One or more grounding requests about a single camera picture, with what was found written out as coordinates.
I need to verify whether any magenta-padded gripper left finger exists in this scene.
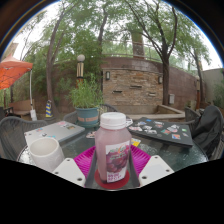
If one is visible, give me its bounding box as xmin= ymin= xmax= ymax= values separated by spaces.
xmin=52 ymin=145 xmax=100 ymax=190

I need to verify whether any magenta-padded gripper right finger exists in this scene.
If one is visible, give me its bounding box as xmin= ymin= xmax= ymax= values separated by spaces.
xmin=128 ymin=144 xmax=175 ymax=189

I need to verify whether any pink juice bottle white cap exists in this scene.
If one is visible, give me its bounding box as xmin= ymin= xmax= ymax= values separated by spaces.
xmin=94 ymin=111 xmax=133 ymax=184

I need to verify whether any white cup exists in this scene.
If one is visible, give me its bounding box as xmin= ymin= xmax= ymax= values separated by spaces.
xmin=29 ymin=136 xmax=65 ymax=173

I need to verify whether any silver laptop with stickers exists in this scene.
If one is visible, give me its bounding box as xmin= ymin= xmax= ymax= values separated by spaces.
xmin=23 ymin=120 xmax=86 ymax=148

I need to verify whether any blue yellow striped bollard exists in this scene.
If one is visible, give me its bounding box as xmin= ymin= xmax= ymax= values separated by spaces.
xmin=44 ymin=99 xmax=54 ymax=118

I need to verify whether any black jacket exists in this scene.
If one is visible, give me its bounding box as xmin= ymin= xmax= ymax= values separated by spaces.
xmin=191 ymin=105 xmax=224 ymax=158

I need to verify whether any green plant in teal pot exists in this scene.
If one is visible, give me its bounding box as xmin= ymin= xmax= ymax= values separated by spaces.
xmin=68 ymin=74 xmax=104 ymax=127

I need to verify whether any wooden bench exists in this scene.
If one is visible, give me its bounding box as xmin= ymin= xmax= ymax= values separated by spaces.
xmin=8 ymin=99 xmax=36 ymax=118

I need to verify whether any orange canopy tent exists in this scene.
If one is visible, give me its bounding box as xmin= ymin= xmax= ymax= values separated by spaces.
xmin=0 ymin=54 xmax=34 ymax=91

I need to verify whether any wooden lamp post white globe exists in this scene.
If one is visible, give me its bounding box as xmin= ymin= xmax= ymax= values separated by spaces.
xmin=76 ymin=54 xmax=86 ymax=81

